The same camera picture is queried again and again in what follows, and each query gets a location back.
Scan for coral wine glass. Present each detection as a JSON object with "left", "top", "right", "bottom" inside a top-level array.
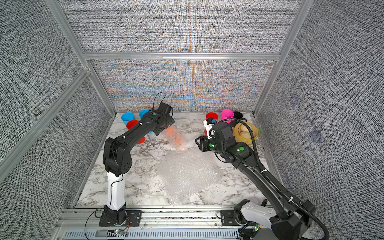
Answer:
[{"left": 126, "top": 120, "right": 146, "bottom": 145}]

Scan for orange wine glass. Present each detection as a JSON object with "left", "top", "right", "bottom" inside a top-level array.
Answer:
[{"left": 163, "top": 126, "right": 188, "bottom": 150}]

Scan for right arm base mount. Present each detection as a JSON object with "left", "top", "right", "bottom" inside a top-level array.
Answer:
[{"left": 217, "top": 199, "right": 266, "bottom": 227}]

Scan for aluminium frame crossbar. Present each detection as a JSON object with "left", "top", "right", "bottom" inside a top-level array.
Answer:
[{"left": 83, "top": 52, "right": 281, "bottom": 61}]

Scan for bubble wrap sheet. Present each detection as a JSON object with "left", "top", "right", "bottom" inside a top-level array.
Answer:
[{"left": 156, "top": 148, "right": 221, "bottom": 204}]

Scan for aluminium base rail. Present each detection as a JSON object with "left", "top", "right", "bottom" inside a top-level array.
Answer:
[{"left": 53, "top": 205, "right": 310, "bottom": 240}]

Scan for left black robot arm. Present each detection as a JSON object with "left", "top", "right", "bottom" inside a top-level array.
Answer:
[{"left": 102, "top": 103, "right": 175, "bottom": 226}]

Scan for black mug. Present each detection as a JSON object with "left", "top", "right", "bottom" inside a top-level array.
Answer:
[{"left": 233, "top": 112, "right": 244, "bottom": 120}]

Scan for yellow bamboo steamer basket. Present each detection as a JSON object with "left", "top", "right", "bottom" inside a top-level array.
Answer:
[{"left": 233, "top": 122, "right": 260, "bottom": 146}]

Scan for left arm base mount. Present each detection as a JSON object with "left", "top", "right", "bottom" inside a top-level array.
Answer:
[{"left": 99, "top": 206, "right": 143, "bottom": 227}]

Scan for blue wine glass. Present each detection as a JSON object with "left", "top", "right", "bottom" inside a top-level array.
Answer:
[
  {"left": 121, "top": 112, "right": 136, "bottom": 126},
  {"left": 139, "top": 110, "right": 150, "bottom": 119}
]

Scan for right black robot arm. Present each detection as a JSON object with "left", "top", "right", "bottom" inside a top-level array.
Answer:
[{"left": 195, "top": 122, "right": 330, "bottom": 240}]

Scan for pink wine glass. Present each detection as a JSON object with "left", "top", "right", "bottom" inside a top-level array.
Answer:
[{"left": 221, "top": 109, "right": 235, "bottom": 124}]

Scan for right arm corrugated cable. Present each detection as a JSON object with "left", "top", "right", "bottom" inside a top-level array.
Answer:
[{"left": 218, "top": 118, "right": 331, "bottom": 240}]

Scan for red wine glass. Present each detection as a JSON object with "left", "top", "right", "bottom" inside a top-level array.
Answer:
[{"left": 206, "top": 113, "right": 219, "bottom": 123}]

